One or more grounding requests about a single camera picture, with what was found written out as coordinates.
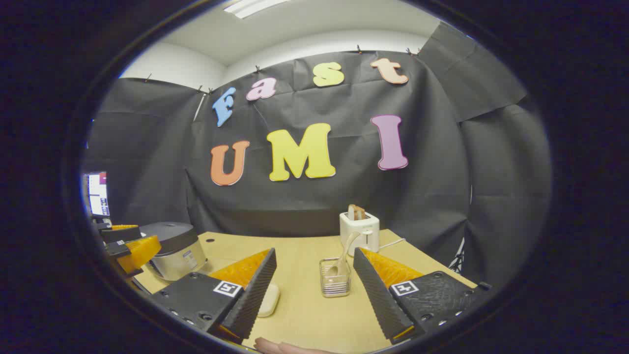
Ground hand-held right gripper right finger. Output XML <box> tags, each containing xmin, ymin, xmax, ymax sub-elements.
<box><xmin>353</xmin><ymin>247</ymin><xmax>493</xmax><ymax>346</ymax></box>

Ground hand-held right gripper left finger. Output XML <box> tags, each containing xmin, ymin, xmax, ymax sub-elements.
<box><xmin>147</xmin><ymin>247</ymin><xmax>278</xmax><ymax>345</ymax></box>

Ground silver black rice cooker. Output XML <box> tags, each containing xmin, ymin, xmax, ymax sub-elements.
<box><xmin>139</xmin><ymin>222</ymin><xmax>208</xmax><ymax>282</ymax></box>

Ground wire chopstick holder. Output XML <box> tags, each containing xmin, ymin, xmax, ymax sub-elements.
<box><xmin>319</xmin><ymin>258</ymin><xmax>352</xmax><ymax>298</ymax></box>

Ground wooden spoon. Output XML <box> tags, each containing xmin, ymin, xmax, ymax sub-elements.
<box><xmin>327</xmin><ymin>231</ymin><xmax>362</xmax><ymax>283</ymax></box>

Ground computer monitor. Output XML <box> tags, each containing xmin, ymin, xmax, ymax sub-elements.
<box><xmin>87</xmin><ymin>171</ymin><xmax>111</xmax><ymax>218</ymax></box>

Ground white toaster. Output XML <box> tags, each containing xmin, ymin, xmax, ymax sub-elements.
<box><xmin>339</xmin><ymin>211</ymin><xmax>380</xmax><ymax>257</ymax></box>

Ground metal stand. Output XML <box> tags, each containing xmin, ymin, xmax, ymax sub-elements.
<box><xmin>448</xmin><ymin>237</ymin><xmax>466</xmax><ymax>274</ymax></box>

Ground black backdrop cloth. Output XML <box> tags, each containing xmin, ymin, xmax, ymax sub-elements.
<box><xmin>81</xmin><ymin>22</ymin><xmax>553</xmax><ymax>291</ymax></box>

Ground ceiling light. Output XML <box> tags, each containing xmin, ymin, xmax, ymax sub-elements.
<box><xmin>224</xmin><ymin>0</ymin><xmax>290</xmax><ymax>19</ymax></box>

